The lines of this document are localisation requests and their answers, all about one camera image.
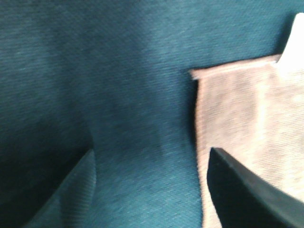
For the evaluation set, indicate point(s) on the brown microfibre towel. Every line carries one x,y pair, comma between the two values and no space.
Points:
254,110

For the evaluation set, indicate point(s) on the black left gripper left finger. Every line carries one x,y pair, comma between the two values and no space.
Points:
69,204

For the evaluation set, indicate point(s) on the black fabric table cover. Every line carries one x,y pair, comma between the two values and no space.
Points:
112,76

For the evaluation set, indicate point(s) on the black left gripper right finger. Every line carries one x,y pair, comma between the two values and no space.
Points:
244,200

